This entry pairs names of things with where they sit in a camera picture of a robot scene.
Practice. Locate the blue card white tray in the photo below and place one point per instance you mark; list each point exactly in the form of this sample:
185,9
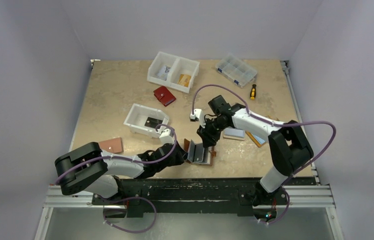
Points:
234,134

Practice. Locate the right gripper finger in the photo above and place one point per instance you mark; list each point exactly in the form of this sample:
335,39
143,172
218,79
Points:
204,135
211,139

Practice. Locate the pink leather card holder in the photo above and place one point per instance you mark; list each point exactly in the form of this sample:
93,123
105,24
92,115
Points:
113,145

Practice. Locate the yellow black screwdriver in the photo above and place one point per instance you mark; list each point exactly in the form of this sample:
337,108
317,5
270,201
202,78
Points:
253,92

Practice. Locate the patterned card in bin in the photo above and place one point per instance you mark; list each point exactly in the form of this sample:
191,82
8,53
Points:
163,72

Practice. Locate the tan leather card holder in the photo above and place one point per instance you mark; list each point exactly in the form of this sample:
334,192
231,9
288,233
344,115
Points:
197,154

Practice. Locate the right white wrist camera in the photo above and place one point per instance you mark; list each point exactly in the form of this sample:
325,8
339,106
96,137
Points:
197,115

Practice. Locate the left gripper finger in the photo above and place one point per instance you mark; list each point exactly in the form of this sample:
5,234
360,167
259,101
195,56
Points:
185,159
181,151

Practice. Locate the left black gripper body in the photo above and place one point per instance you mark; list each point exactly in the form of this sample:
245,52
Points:
175,160

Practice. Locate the red leather card holder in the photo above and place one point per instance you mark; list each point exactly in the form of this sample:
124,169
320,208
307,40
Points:
164,96

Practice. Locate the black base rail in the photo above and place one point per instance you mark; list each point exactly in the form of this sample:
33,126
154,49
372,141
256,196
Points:
194,196

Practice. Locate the gold card in bin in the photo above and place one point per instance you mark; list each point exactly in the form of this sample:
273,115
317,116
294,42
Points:
184,80

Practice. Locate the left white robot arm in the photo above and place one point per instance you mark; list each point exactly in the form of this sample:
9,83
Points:
89,168

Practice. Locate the white two-compartment bin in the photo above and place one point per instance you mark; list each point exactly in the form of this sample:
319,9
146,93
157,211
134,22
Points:
179,65

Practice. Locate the clear plastic organizer box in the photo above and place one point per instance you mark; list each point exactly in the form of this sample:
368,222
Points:
236,70

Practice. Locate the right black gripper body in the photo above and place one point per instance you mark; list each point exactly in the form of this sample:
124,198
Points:
207,133

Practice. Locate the small white plastic bin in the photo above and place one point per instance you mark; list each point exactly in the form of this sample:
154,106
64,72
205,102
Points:
137,116

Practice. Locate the black card in bin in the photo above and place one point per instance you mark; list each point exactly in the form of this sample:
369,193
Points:
152,122

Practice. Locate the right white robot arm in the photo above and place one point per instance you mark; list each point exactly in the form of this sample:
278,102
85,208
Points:
289,147

